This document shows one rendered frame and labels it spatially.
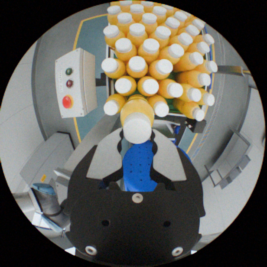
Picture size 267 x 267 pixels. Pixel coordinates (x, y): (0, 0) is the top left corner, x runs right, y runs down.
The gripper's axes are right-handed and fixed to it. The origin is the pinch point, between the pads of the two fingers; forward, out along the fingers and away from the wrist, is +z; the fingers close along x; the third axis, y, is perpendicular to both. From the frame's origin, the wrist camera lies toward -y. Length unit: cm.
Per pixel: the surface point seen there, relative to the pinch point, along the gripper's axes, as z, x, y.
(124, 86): 11.2, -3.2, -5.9
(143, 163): 8.8, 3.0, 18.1
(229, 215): -103, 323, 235
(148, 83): 11.1, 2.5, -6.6
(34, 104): 107, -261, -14
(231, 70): 16, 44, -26
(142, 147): 17.6, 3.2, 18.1
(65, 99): 8.1, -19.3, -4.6
